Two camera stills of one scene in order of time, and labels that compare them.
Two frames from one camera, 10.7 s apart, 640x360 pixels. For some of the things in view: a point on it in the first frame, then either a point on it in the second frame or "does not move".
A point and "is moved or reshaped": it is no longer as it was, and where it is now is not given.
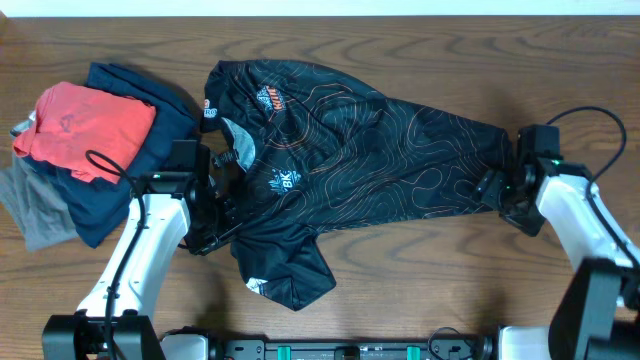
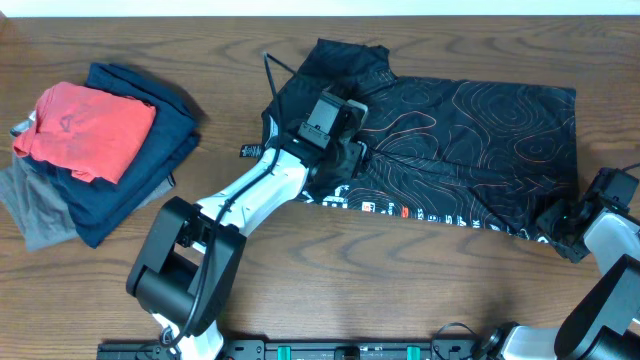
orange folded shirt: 89,133 does not move
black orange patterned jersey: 304,148 is moved or reshaped
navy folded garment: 102,207 does not move
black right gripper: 489,187 → 544,225
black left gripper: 233,223 → 353,159
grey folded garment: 44,213 does not move
